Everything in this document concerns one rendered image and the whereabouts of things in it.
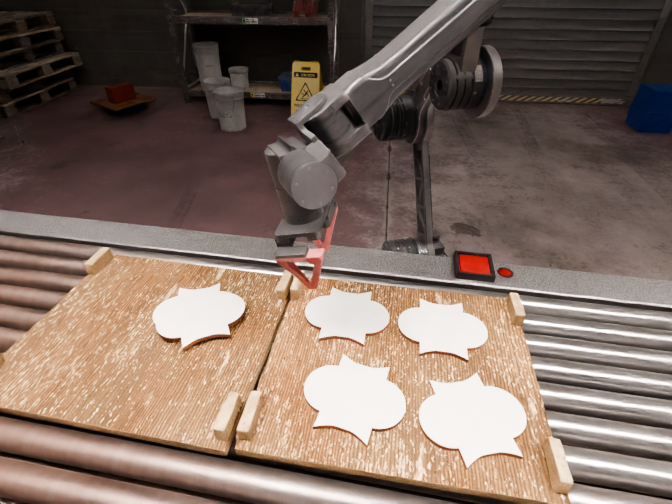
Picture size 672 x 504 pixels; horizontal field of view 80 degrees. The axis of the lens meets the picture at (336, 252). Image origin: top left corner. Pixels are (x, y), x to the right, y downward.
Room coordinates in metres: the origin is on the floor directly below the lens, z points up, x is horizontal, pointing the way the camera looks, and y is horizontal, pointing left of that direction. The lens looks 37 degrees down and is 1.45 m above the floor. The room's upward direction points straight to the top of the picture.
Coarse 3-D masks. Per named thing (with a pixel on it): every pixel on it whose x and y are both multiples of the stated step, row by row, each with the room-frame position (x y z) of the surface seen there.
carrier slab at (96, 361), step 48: (96, 288) 0.56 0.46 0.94; (144, 288) 0.56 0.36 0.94; (192, 288) 0.56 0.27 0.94; (240, 288) 0.56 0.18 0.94; (48, 336) 0.45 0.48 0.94; (96, 336) 0.45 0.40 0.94; (144, 336) 0.45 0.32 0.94; (240, 336) 0.45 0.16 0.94; (0, 384) 0.35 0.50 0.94; (48, 384) 0.35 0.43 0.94; (96, 384) 0.35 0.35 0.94; (144, 384) 0.35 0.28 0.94; (192, 384) 0.35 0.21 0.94; (240, 384) 0.35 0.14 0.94; (144, 432) 0.28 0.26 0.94; (192, 432) 0.28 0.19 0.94
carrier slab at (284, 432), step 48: (336, 288) 0.56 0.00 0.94; (384, 288) 0.56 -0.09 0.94; (288, 336) 0.45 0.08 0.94; (384, 336) 0.45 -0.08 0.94; (288, 384) 0.35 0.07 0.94; (528, 384) 0.35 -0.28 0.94; (288, 432) 0.28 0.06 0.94; (336, 432) 0.28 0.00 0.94; (384, 432) 0.28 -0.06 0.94; (528, 432) 0.28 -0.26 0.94; (432, 480) 0.22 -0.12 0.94; (480, 480) 0.22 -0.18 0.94; (528, 480) 0.22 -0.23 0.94
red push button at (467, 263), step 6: (462, 258) 0.67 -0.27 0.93; (468, 258) 0.67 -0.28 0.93; (474, 258) 0.67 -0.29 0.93; (480, 258) 0.67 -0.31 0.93; (486, 258) 0.67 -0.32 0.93; (462, 264) 0.65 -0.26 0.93; (468, 264) 0.65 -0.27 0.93; (474, 264) 0.65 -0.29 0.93; (480, 264) 0.65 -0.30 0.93; (486, 264) 0.65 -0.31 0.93; (462, 270) 0.63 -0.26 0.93; (468, 270) 0.63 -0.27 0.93; (474, 270) 0.63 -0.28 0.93; (480, 270) 0.63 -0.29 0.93; (486, 270) 0.63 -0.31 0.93
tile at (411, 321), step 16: (432, 304) 0.51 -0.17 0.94; (400, 320) 0.47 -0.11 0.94; (416, 320) 0.47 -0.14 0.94; (432, 320) 0.47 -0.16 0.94; (448, 320) 0.47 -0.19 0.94; (464, 320) 0.47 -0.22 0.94; (416, 336) 0.44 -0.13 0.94; (432, 336) 0.44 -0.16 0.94; (448, 336) 0.44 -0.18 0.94; (464, 336) 0.44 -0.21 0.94; (480, 336) 0.44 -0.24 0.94; (432, 352) 0.41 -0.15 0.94; (448, 352) 0.41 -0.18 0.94; (464, 352) 0.41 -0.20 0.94
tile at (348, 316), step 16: (320, 304) 0.51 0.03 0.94; (336, 304) 0.51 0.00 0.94; (352, 304) 0.51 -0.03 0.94; (368, 304) 0.51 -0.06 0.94; (320, 320) 0.47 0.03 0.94; (336, 320) 0.47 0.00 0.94; (352, 320) 0.47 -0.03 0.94; (368, 320) 0.47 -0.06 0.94; (384, 320) 0.47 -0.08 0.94; (320, 336) 0.44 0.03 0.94; (336, 336) 0.44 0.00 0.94; (352, 336) 0.44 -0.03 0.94
